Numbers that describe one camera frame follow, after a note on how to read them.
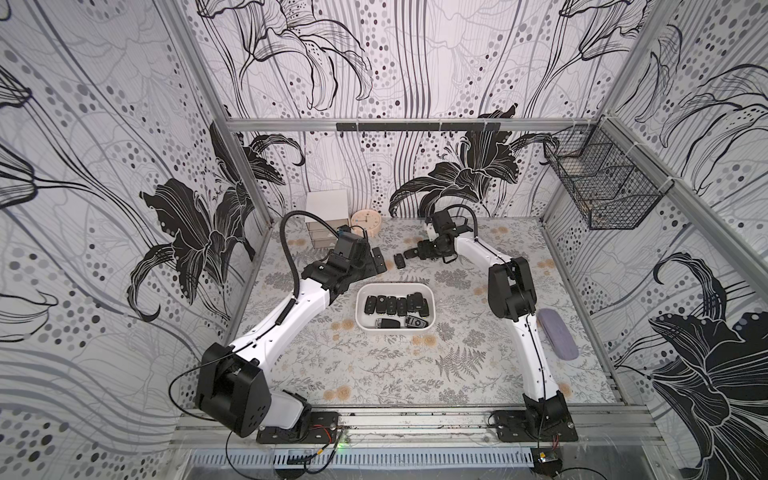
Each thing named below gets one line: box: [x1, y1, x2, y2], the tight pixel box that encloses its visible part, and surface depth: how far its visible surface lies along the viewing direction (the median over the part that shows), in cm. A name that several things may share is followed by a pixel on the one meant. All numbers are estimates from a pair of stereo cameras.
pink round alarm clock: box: [350, 209, 382, 238], surface depth 117 cm
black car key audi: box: [407, 292, 423, 313], surface depth 95 cm
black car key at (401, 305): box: [396, 297, 407, 317], surface depth 95 cm
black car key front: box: [386, 296, 397, 315], surface depth 95 cm
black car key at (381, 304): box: [376, 295, 387, 314], surface depth 96 cm
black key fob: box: [375, 318, 401, 329], surface depth 92 cm
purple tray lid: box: [536, 308, 579, 361], surface depth 87 cm
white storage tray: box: [355, 282, 436, 332], surface depth 95 cm
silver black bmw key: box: [405, 315, 429, 328], surface depth 91 cm
